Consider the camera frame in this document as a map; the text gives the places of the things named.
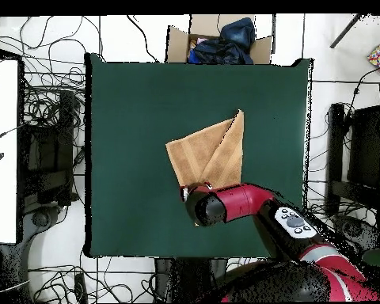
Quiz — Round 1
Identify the orange terry towel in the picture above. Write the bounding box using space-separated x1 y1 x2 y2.
165 108 245 227

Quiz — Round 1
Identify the dark green table cloth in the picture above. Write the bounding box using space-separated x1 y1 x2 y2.
84 52 314 259

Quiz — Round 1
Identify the dark blue clothing pile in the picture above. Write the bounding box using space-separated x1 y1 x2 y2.
188 17 257 65

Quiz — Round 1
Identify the brown cardboard box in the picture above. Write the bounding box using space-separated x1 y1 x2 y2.
165 13 274 65

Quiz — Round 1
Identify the black power strip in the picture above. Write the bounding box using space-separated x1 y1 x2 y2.
74 272 89 304

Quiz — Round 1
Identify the gray round chair base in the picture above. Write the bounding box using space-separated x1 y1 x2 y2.
331 214 380 252
18 205 63 254

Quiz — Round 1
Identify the white side table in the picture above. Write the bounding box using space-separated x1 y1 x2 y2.
0 58 21 245

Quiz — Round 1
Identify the dark thin rod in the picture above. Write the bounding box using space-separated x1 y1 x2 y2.
329 13 366 49

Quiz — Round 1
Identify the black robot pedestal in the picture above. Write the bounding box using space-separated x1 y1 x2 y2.
154 257 229 304

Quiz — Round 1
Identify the black floor cable tangle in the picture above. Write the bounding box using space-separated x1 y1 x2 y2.
28 264 157 304

